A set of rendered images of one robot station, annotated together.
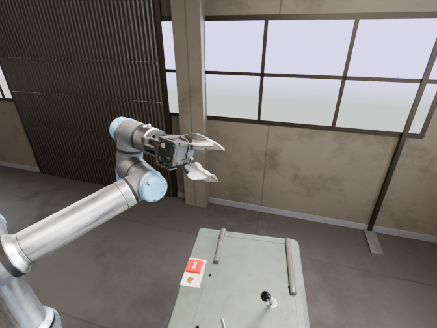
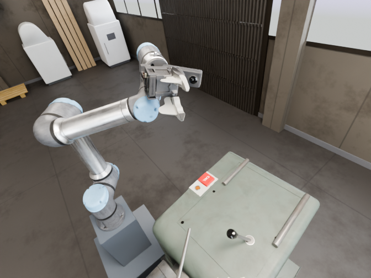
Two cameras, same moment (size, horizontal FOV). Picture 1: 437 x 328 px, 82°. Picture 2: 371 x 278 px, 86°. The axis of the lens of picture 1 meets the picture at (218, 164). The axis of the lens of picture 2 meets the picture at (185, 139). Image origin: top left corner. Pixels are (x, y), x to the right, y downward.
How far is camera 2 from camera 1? 0.35 m
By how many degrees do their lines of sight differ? 37
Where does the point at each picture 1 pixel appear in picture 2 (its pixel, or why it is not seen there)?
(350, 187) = not seen: outside the picture
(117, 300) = (187, 175)
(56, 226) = (79, 121)
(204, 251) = (221, 171)
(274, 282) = (264, 225)
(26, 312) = (92, 163)
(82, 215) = (94, 118)
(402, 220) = not seen: outside the picture
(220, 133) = (316, 63)
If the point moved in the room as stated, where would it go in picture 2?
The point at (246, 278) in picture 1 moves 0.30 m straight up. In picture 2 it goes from (240, 209) to (245, 164)
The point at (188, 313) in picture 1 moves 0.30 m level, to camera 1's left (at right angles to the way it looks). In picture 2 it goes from (183, 209) to (137, 181)
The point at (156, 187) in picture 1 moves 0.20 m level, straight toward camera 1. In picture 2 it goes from (144, 111) to (104, 161)
